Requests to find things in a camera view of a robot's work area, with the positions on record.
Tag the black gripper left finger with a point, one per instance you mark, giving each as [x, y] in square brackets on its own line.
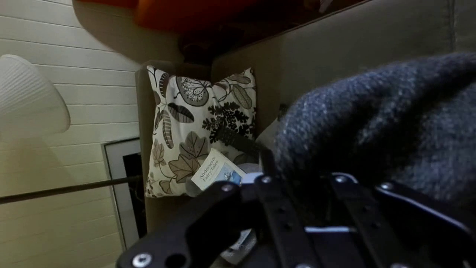
[292, 232]

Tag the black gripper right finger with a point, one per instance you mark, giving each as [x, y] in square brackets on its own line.
[377, 232]

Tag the dark grey fuzzy towel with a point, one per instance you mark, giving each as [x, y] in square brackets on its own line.
[387, 119]

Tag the small floral throw pillow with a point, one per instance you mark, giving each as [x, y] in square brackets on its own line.
[198, 123]

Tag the white paper booklet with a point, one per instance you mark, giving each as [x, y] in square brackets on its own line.
[218, 171]

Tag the black framed picture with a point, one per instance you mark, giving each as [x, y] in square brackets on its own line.
[124, 187]

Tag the orange armchair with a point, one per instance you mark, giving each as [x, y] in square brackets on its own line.
[198, 12]

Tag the floor lamp with white shade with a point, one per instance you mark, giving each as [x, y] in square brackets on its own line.
[30, 93]

